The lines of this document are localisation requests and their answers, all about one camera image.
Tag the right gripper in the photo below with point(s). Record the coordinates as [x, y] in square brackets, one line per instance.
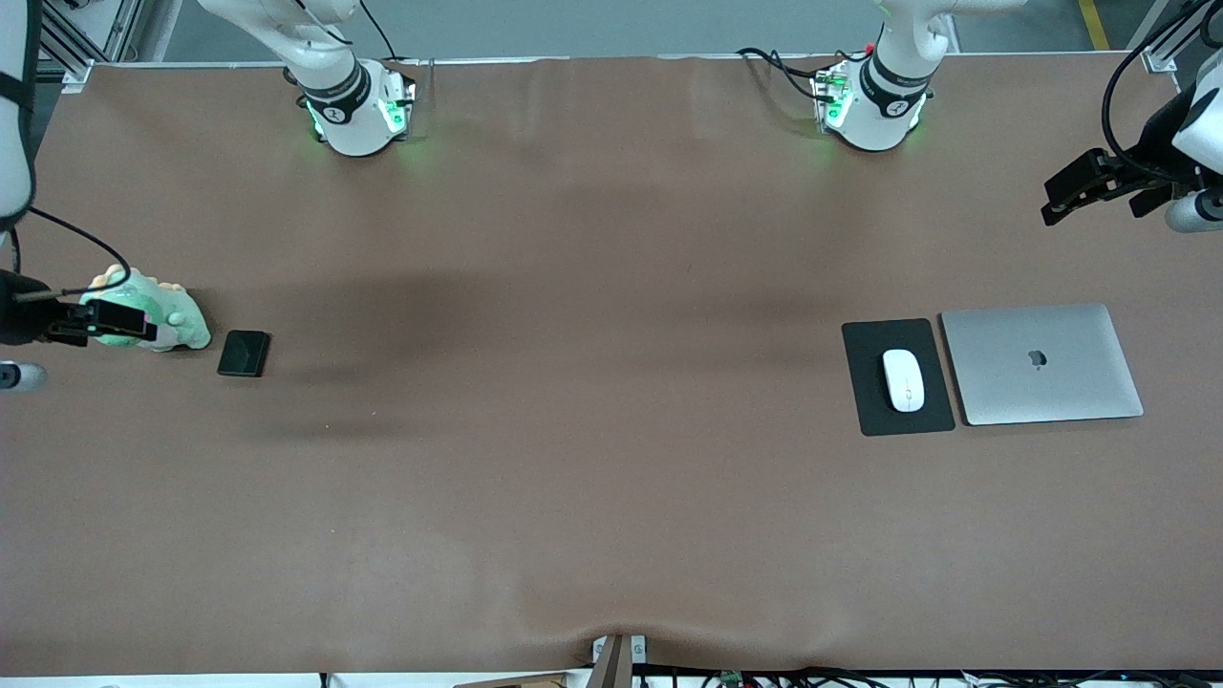
[19, 315]

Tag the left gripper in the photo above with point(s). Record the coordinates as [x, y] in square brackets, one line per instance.
[1154, 159]

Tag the small black box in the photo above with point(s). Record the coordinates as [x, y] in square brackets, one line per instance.
[244, 354]

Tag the white computer mouse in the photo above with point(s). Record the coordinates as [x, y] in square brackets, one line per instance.
[903, 380]

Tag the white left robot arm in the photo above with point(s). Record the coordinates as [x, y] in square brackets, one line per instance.
[884, 96]

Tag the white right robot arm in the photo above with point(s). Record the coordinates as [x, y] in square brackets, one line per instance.
[334, 105]

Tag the black mouse pad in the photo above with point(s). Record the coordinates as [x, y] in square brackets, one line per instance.
[860, 377]

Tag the green dinosaur plush toy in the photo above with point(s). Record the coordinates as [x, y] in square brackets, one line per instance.
[182, 320]

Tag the silver laptop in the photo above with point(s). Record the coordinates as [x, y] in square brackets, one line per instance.
[1041, 368]

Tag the brown table cover mat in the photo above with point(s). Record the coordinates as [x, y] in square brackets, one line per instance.
[478, 497]

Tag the aluminium frame post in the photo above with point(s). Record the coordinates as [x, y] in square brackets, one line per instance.
[86, 33]
[1170, 43]

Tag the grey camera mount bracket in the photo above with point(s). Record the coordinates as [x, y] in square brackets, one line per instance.
[616, 659]

